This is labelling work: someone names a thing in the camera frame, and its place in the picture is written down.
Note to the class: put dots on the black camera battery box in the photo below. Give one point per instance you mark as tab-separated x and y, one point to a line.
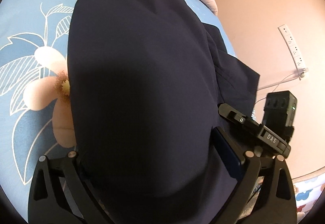
279	113

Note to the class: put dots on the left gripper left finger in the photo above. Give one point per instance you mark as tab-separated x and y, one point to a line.
47	202

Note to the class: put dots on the white wall power strip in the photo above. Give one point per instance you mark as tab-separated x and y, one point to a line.
293	47

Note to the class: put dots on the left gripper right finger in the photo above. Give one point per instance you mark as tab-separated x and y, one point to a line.
264	190

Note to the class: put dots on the navy blue collared jacket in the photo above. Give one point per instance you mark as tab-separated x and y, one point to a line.
146	78

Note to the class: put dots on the light blue floral bedsheet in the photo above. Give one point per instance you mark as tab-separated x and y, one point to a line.
34	91

